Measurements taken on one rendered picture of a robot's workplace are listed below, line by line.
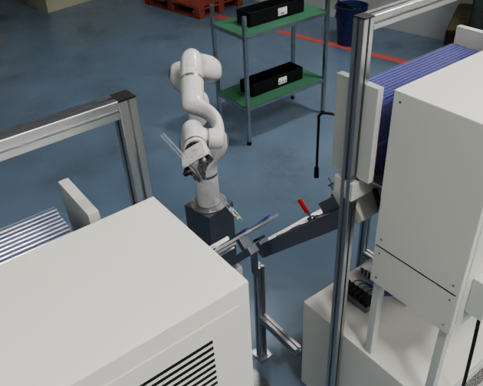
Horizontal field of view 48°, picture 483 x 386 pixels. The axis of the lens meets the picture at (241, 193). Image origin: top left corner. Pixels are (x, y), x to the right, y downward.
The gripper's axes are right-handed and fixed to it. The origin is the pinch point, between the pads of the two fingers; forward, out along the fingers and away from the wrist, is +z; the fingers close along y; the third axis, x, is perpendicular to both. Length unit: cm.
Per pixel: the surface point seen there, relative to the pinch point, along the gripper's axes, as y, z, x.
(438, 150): 66, 36, 9
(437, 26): 213, -444, 255
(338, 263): 23, 14, 53
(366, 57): 62, 14, -14
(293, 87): 35, -276, 137
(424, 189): 59, 34, 21
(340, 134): 46.1, 7.6, 8.9
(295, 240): 11, -11, 57
